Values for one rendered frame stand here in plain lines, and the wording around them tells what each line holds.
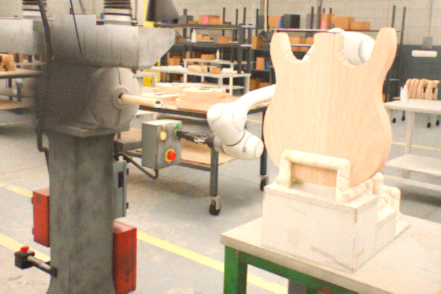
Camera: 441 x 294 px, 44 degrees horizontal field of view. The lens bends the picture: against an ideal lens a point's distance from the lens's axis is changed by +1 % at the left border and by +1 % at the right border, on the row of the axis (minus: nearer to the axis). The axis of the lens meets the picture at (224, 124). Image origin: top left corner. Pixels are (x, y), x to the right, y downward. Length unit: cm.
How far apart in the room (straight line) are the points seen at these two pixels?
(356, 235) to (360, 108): 32
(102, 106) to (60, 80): 26
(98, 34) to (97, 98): 26
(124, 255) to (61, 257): 27
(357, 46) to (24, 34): 136
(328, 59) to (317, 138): 21
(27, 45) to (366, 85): 151
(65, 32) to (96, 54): 32
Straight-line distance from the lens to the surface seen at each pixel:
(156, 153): 233
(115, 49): 193
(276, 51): 147
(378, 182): 161
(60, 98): 228
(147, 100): 203
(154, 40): 188
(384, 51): 134
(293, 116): 145
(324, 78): 140
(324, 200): 140
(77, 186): 231
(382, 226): 157
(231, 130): 202
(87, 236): 241
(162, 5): 205
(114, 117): 216
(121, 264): 256
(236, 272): 163
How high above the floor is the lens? 151
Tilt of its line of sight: 10 degrees down
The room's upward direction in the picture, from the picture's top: 2 degrees clockwise
